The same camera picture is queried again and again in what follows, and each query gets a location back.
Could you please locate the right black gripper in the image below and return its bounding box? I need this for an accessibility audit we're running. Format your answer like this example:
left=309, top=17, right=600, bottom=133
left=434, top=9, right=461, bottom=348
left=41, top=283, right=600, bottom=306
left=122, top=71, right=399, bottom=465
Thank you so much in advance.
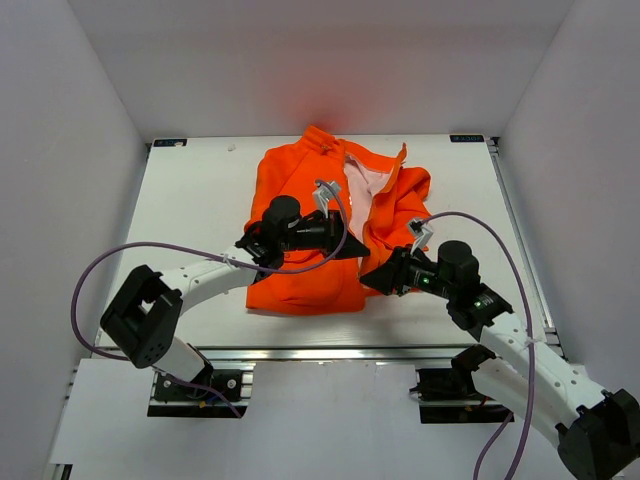
left=359, top=244, right=456, bottom=301

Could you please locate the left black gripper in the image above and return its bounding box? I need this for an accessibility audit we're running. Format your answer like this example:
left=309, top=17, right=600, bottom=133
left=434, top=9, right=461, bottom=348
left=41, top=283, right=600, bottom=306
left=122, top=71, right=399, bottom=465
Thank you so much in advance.
left=279, top=210, right=369, bottom=261

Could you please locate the blue table label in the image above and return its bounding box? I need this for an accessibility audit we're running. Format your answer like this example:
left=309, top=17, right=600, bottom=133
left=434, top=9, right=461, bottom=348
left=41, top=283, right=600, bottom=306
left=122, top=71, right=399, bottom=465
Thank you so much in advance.
left=152, top=139, right=187, bottom=148
left=449, top=134, right=485, bottom=143

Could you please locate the aluminium table front rail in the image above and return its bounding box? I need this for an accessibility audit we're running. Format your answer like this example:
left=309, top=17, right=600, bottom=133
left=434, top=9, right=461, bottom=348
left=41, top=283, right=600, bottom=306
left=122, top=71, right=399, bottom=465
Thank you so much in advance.
left=94, top=345, right=506, bottom=365

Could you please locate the aluminium table right rail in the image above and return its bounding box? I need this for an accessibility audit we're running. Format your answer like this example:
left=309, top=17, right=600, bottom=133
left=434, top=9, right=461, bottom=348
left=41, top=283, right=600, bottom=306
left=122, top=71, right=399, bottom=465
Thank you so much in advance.
left=486, top=137, right=557, bottom=334

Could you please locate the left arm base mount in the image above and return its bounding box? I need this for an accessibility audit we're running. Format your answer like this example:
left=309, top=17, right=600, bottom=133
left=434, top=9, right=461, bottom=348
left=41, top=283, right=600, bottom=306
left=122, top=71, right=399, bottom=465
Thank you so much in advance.
left=147, top=363, right=253, bottom=419

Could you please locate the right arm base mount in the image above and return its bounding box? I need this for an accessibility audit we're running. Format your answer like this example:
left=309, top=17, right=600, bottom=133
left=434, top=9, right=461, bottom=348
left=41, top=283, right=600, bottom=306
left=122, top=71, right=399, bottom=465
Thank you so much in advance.
left=409, top=368, right=510, bottom=425

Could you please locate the left blue table label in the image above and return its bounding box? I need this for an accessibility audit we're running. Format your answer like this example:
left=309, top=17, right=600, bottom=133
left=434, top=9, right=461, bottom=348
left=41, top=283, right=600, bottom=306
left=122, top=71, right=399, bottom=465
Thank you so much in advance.
left=152, top=139, right=187, bottom=148

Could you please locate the purple cable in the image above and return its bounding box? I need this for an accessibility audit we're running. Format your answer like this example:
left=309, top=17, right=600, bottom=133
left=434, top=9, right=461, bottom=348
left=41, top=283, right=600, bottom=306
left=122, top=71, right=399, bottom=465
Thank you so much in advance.
left=409, top=211, right=537, bottom=480
left=70, top=180, right=349, bottom=418

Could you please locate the aluminium table rail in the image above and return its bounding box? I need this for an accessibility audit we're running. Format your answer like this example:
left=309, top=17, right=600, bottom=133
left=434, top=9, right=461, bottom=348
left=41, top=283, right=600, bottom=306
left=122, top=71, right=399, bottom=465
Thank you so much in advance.
left=94, top=345, right=506, bottom=365
left=486, top=137, right=557, bottom=334

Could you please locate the right blue table label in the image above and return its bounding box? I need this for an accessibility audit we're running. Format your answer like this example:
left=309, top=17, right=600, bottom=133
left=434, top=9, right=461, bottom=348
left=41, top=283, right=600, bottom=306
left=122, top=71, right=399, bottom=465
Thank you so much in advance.
left=449, top=134, right=485, bottom=143

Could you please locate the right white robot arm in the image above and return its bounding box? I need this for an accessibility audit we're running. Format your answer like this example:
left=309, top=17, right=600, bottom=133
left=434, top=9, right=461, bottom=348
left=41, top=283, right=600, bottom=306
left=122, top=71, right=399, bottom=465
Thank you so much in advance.
left=361, top=241, right=639, bottom=479

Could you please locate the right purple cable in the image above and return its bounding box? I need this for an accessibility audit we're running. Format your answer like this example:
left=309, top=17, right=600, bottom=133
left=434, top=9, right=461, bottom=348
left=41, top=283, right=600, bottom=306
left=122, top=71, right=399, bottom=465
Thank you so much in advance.
left=409, top=211, right=537, bottom=480

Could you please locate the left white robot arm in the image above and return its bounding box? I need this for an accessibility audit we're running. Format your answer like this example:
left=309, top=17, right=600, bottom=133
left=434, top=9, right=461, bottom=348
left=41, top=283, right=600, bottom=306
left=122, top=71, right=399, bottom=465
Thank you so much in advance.
left=100, top=196, right=369, bottom=399

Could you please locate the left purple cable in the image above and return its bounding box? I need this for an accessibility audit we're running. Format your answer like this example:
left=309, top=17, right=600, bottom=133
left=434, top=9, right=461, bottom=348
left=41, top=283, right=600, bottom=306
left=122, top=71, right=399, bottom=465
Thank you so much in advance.
left=70, top=180, right=349, bottom=418

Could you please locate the orange zip-up jacket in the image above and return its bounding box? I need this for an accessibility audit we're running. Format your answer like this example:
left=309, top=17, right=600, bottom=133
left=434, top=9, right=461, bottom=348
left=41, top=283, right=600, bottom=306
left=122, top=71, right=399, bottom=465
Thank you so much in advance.
left=243, top=124, right=433, bottom=317

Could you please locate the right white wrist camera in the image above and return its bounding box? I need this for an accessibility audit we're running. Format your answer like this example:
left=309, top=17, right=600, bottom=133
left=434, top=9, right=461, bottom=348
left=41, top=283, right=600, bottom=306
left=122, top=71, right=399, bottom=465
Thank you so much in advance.
left=407, top=218, right=434, bottom=253

